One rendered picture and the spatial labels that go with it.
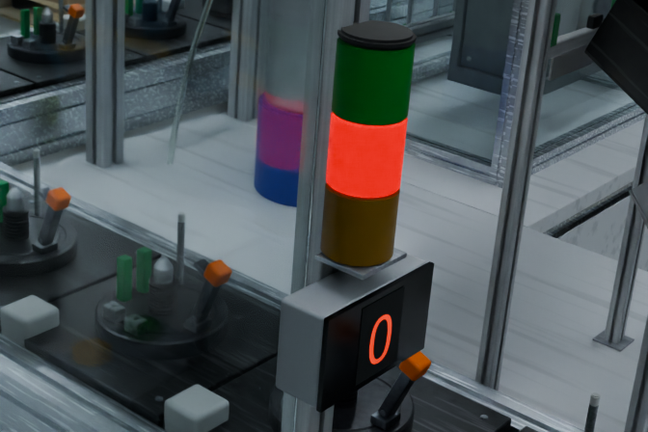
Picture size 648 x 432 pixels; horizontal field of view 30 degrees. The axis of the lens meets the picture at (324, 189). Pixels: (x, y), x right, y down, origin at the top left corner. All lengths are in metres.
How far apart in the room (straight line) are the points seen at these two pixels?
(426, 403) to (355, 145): 0.49
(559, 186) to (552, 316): 0.47
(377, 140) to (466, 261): 0.99
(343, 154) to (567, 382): 0.78
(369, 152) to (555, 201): 1.25
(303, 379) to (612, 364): 0.80
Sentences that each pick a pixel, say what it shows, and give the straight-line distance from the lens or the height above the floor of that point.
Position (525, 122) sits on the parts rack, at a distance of 1.18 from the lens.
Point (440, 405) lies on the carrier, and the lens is 1.21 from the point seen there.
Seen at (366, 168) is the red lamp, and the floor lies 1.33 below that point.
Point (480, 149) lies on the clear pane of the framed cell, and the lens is 2.04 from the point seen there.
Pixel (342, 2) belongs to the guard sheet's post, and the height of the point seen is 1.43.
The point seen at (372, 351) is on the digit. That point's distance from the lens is 0.84.
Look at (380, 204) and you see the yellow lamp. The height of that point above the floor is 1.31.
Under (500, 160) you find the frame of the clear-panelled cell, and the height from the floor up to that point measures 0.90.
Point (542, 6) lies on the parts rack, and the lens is 1.15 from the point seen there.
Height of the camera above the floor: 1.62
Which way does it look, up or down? 23 degrees down
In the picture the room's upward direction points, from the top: 5 degrees clockwise
